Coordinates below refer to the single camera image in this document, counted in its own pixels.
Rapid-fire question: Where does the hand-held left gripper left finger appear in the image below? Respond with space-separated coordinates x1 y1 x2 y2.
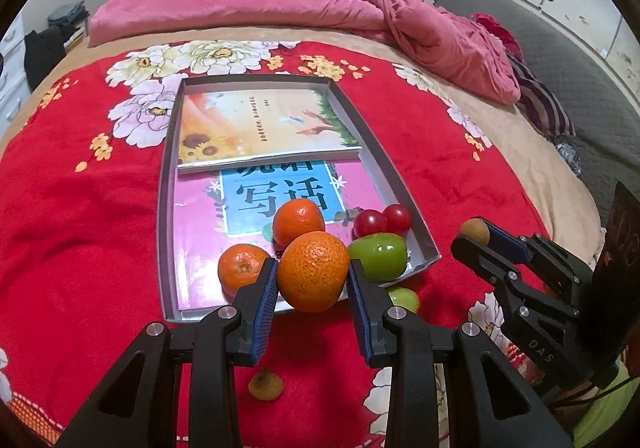
55 257 280 448

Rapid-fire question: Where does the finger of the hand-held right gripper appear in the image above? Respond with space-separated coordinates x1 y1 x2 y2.
451 235 580 330
479 216 592 310

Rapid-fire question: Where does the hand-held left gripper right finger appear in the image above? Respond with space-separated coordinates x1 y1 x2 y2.
348 258 574 448

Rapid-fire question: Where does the small brown kiwi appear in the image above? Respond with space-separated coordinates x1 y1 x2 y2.
460 219 491 246

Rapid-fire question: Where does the green jujube fruit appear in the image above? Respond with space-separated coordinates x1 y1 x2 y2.
347 233 408 285
387 286 420 314

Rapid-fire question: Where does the bumpy-skinned orange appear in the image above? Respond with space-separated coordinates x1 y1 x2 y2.
276 231 350 313

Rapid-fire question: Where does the large red cherry tomato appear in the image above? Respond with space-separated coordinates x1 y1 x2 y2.
353 209 387 238

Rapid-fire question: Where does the large smooth orange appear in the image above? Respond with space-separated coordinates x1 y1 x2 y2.
272 199 326 249

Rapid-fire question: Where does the grey cardboard box tray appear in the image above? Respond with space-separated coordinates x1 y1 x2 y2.
156 73 442 324

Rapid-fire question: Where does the person's right forearm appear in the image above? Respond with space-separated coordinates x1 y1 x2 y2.
572 358 640 448

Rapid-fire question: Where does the small orange mandarin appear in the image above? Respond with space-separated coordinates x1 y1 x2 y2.
218 244 271 298

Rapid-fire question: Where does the beige bed sheet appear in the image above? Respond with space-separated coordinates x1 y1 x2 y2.
0 25 601 254

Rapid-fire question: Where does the pink book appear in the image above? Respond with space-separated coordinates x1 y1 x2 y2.
172 160 401 311

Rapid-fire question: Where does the silver foil bag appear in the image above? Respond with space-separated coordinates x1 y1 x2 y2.
555 140 584 175

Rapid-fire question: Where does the striped pillow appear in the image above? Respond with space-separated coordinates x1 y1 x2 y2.
505 53 577 136

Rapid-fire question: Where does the grey padded headboard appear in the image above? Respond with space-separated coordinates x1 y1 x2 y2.
432 0 640 229

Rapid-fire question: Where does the sunflower cover book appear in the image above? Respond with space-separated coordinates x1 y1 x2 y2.
176 90 363 175

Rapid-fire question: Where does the red crumpled cloth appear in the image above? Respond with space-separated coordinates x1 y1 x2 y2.
472 13 523 60

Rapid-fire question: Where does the red floral blanket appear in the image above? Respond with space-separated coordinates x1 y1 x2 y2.
0 40 556 448

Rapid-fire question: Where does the pink quilt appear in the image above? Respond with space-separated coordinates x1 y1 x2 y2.
87 0 522 104

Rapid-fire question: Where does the dark clothing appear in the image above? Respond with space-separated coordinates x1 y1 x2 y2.
24 27 67 91

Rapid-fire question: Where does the white drawer cabinet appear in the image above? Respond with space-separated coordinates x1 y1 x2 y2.
0 13 32 141

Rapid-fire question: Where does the folded clothes stack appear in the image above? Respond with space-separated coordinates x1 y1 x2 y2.
46 0 90 50

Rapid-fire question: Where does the black cable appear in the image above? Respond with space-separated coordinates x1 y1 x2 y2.
542 378 626 411

